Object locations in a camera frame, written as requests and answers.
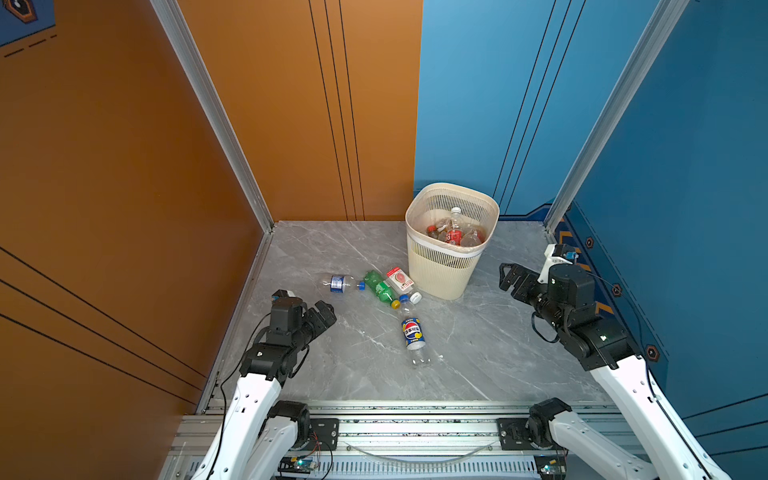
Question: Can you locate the aluminium corner post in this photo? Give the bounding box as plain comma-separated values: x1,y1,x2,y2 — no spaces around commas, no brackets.
544,0,689,238
150,0,274,235

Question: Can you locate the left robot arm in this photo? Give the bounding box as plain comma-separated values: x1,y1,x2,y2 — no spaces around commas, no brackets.
193,290,337,479

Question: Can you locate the cream plastic waste bin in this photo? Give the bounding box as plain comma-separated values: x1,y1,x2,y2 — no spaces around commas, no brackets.
405,182,500,300

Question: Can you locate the left aluminium corner post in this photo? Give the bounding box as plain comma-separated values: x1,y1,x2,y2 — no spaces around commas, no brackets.
150,0,274,235

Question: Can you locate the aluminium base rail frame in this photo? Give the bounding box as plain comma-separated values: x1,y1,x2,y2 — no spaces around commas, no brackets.
160,402,648,479

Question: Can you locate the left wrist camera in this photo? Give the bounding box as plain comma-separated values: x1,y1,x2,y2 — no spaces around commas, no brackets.
272,289,295,301

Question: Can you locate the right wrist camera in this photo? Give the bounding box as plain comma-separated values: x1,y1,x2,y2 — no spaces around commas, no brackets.
538,243,579,284

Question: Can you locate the red Qoo drink bottle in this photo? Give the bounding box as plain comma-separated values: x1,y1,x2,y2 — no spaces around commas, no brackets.
444,207,464,246

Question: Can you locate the small green soda bottle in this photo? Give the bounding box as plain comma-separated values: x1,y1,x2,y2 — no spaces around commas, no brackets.
364,270,401,309

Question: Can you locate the right aluminium corner post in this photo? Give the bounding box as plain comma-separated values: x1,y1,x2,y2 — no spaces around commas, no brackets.
544,0,689,238

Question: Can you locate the clear bottle red label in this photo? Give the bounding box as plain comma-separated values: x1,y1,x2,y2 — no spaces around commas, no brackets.
426,224,445,241

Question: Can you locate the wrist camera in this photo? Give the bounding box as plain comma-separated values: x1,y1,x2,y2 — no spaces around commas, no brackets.
538,243,579,284
272,289,295,301

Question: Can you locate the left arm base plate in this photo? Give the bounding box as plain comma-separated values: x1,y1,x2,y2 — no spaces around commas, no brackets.
254,414,339,456

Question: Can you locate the green circuit board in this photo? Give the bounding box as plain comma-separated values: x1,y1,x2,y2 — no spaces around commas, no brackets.
534,456,567,480
277,457,319,477

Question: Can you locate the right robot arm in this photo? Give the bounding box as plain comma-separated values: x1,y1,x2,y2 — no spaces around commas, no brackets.
499,263,729,479

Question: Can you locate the right green circuit board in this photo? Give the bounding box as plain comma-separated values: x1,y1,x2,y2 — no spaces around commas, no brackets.
534,456,567,480

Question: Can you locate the Pepsi label clear bottle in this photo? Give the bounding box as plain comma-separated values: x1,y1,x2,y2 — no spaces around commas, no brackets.
399,295,431,367

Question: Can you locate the small clear bottle blue label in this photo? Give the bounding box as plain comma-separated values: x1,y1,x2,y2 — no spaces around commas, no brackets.
319,273,366,294

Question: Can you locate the bottle with watermelon label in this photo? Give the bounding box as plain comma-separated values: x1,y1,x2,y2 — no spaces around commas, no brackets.
386,267,423,304

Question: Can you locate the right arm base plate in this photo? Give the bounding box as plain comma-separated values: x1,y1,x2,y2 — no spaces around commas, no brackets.
496,417,580,451

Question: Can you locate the left green circuit board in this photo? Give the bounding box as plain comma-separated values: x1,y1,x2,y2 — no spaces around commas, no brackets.
277,457,319,477

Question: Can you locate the orange red label bottle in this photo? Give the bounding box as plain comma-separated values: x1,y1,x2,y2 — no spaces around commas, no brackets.
460,226,487,248

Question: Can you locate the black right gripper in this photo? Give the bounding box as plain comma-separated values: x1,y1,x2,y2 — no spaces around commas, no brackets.
498,261,570,336

